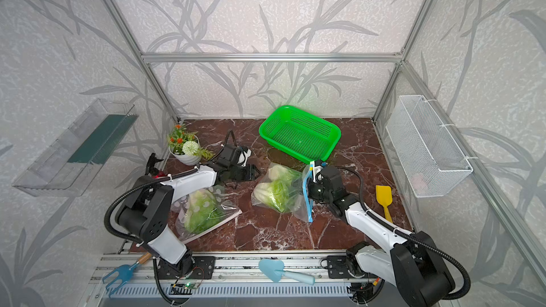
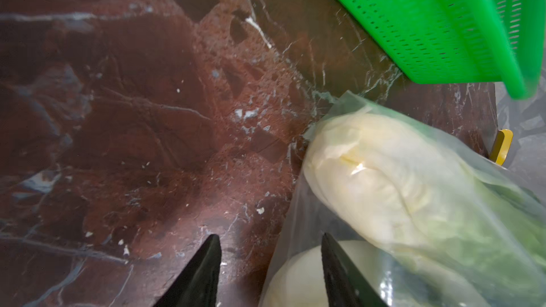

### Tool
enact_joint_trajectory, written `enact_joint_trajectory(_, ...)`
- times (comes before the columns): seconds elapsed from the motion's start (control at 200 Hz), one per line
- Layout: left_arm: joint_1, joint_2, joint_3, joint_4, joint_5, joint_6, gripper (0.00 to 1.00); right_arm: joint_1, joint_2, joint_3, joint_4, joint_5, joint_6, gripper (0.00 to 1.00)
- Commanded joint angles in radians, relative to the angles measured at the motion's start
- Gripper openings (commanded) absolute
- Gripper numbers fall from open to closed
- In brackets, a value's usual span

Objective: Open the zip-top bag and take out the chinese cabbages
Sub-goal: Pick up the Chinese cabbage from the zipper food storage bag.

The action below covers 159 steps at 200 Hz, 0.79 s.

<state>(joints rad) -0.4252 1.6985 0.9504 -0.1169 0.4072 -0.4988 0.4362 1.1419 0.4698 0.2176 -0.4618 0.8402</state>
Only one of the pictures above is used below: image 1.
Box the chinese cabbage front one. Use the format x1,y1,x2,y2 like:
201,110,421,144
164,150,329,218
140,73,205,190
252,181,293,213

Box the blue-zip clear bag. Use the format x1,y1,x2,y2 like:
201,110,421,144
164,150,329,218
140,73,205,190
251,163,314,223

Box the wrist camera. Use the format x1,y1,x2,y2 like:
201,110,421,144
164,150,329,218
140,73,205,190
309,159,328,183
231,146,252,167

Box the white wire mesh basket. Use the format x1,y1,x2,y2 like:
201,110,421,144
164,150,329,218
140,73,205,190
386,95,473,198

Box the red spray bottle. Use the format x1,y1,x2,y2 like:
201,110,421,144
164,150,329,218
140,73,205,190
145,153,166,179

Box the green plastic basket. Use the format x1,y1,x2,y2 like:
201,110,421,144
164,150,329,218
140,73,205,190
259,105,341,163

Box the chinese cabbage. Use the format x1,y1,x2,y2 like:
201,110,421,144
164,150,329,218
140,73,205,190
267,163,301,186

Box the white pot artificial flowers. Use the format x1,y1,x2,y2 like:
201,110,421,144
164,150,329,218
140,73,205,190
167,124,214,166

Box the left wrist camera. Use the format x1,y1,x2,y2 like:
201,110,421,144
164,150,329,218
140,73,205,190
231,146,252,167

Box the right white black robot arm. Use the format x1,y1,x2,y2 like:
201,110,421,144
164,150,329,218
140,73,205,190
302,163,471,306

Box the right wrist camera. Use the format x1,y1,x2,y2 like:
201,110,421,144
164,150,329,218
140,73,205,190
309,159,328,183

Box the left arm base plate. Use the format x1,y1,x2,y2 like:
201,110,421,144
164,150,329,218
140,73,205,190
157,256,216,280

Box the clear acrylic wall shelf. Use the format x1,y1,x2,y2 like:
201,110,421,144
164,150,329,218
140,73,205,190
13,99,139,198

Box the dotted clear bag with lettuce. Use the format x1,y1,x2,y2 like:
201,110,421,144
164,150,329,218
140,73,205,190
169,186,242,244

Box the green circuit board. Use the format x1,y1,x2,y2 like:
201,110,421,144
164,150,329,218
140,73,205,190
171,281,202,295

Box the yellow spatula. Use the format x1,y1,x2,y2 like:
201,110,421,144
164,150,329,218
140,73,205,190
375,186,393,223

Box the blue garden hand rake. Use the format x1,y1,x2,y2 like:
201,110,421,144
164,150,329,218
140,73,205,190
102,253,152,297

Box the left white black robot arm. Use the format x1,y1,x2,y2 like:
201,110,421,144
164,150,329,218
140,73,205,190
103,142,260,265

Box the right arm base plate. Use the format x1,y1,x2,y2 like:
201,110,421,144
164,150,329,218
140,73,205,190
326,255,364,279

